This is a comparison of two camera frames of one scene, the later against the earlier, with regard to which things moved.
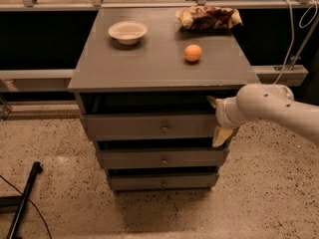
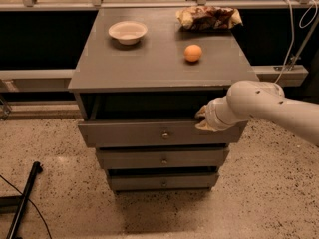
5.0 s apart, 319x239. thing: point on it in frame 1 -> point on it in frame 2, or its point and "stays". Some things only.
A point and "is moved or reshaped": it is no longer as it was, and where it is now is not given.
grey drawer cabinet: x=144 y=79 stays
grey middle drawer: x=162 y=157 stays
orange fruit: x=192 y=53 stays
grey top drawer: x=149 y=126 is moved or reshaped
